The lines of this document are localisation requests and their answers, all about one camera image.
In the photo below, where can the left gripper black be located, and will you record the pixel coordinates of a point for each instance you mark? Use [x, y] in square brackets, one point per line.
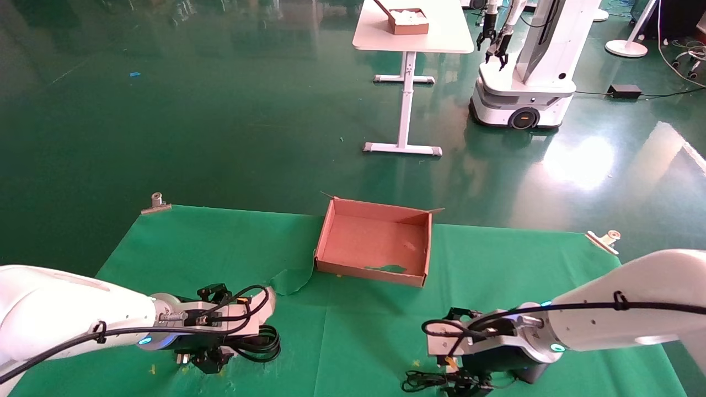
[209, 343]

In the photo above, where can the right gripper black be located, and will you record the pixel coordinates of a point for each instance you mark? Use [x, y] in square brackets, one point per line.
[513, 366]

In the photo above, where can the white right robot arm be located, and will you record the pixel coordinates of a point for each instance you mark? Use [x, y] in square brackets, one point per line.
[634, 325]

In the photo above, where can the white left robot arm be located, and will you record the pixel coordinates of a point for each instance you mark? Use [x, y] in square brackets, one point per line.
[55, 306]

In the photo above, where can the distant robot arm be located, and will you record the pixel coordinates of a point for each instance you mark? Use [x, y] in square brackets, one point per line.
[487, 30]
[503, 44]

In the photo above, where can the open brown cardboard box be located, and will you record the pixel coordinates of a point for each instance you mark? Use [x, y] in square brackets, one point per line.
[375, 242]

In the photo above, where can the small distant cardboard box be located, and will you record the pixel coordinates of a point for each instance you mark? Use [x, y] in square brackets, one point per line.
[408, 28]

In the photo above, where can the white items in distant box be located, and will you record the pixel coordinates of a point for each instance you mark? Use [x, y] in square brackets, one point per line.
[408, 16]

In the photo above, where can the green table cloth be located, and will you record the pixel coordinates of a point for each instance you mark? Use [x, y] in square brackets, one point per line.
[358, 331]

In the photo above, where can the metal binder clip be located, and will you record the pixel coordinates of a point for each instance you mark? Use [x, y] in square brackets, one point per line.
[156, 207]
[601, 241]

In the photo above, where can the white distant wheeled robot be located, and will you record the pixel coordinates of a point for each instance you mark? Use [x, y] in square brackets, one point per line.
[529, 94]

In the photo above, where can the black power adapter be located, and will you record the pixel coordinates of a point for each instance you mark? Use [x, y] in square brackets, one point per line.
[624, 91]

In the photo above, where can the white background table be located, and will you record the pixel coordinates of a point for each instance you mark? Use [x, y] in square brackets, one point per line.
[441, 33]

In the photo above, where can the white floor stand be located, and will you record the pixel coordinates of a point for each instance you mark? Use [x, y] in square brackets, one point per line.
[626, 48]

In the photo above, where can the small white round base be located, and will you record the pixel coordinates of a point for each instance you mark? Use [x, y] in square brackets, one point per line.
[600, 15]

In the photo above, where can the office chair caster base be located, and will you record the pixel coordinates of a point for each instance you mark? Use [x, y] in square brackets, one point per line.
[694, 65]

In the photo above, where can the right wrist camera housing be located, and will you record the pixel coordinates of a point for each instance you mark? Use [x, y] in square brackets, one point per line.
[441, 344]

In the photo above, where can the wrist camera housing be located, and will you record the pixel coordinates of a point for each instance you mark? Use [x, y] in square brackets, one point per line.
[441, 344]
[245, 317]

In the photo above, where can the left wrist camera housing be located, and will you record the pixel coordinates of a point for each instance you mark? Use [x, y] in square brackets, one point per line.
[245, 317]

